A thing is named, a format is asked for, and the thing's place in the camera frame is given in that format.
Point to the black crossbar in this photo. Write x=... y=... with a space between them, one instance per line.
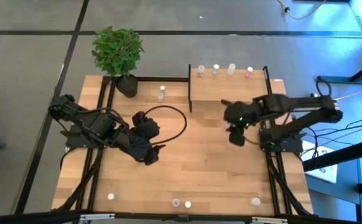
x=28 y=219

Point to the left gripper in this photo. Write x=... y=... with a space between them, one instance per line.
x=146 y=129

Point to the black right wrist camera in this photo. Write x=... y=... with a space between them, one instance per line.
x=237 y=138

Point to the black side table frame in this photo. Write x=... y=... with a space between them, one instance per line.
x=339 y=155

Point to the green plant in black pot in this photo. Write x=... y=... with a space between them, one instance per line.
x=117 y=51

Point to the black desk frame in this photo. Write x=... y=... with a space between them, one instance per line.
x=342 y=79

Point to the wooden shelf black frame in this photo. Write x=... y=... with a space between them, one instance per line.
x=227 y=87

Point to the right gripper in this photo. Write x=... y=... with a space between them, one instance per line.
x=241 y=113

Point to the black table-level camera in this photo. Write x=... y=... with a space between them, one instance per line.
x=183 y=218

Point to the white printed sheet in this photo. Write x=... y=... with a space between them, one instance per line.
x=324 y=174

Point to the silver bracket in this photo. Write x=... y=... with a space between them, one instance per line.
x=269 y=220
x=97 y=216

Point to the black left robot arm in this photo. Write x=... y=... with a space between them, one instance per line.
x=90 y=121

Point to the black aluminium table frame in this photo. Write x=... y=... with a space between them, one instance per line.
x=143 y=78

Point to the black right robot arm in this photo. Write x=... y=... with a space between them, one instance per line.
x=302 y=104

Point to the clear medicine bottle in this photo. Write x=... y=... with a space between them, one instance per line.
x=201 y=70
x=255 y=201
x=230 y=69
x=161 y=97
x=175 y=202

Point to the green medicine bottle white cap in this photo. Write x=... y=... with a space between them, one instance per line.
x=162 y=89
x=111 y=196
x=215 y=69

